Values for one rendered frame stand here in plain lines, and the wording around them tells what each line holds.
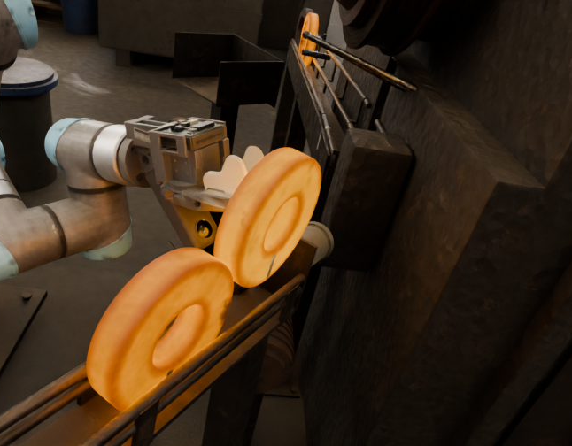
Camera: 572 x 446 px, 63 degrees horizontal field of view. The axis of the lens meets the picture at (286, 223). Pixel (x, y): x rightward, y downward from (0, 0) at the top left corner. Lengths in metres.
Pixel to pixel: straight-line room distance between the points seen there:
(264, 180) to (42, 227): 0.32
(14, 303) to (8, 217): 0.89
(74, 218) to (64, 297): 0.90
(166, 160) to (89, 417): 0.27
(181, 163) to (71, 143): 0.18
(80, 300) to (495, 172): 1.25
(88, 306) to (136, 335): 1.12
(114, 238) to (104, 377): 0.32
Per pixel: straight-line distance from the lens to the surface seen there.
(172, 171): 0.55
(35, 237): 0.65
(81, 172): 0.67
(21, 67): 1.99
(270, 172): 0.45
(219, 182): 0.51
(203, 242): 0.58
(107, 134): 0.62
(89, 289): 1.56
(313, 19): 1.79
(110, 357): 0.40
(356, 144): 0.71
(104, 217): 0.68
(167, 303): 0.40
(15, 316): 1.49
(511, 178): 0.56
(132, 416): 0.43
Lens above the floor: 1.06
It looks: 33 degrees down
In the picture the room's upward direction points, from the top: 13 degrees clockwise
